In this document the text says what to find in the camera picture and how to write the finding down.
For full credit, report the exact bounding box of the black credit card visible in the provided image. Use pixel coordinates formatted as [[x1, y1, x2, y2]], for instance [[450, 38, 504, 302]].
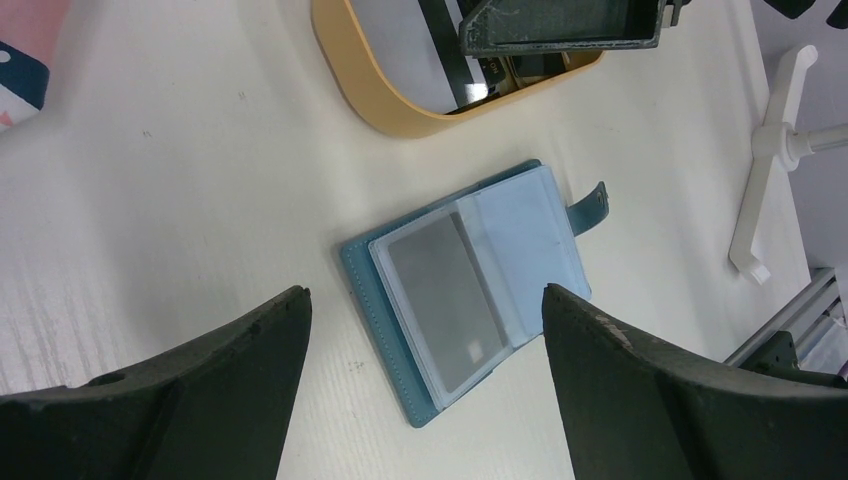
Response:
[[385, 212, 510, 406]]

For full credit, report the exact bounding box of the pink shark print garment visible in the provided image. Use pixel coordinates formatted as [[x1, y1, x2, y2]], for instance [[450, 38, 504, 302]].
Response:
[[1, 0, 70, 132]]

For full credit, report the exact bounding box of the blue leather card holder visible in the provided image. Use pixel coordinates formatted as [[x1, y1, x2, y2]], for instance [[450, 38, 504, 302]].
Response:
[[338, 159, 610, 428]]

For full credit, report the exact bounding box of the metal clothes rack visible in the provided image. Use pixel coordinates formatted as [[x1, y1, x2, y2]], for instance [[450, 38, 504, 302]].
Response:
[[728, 44, 847, 285]]

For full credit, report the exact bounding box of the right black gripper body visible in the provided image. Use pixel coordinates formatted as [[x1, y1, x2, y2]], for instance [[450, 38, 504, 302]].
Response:
[[458, 0, 688, 57]]

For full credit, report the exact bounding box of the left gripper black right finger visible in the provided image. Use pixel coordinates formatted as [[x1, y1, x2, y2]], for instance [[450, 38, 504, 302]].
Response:
[[542, 284, 847, 479]]

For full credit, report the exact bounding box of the oval wooden tray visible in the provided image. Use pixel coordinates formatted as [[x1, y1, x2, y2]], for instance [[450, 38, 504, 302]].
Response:
[[312, 1, 604, 138]]

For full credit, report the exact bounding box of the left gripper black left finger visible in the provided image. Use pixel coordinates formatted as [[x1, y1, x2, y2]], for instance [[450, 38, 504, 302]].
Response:
[[1, 286, 312, 479]]

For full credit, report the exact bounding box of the grey striped credit card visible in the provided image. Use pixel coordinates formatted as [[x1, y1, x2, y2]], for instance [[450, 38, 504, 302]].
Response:
[[418, 0, 491, 113]]

